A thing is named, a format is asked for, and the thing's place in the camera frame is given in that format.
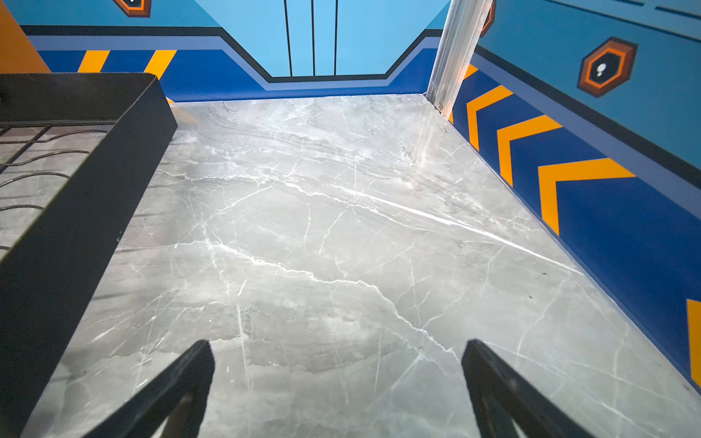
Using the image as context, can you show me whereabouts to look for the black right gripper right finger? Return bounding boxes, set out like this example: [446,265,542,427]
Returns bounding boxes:
[461,339,591,437]

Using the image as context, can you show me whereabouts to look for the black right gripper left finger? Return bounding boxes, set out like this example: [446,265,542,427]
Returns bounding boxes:
[87,339,215,437]

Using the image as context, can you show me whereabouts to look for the aluminium corner post right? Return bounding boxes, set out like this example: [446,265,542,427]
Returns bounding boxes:
[426,0,493,119]

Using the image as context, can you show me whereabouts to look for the black wire dish rack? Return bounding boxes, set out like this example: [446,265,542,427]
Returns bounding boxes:
[1,73,177,437]

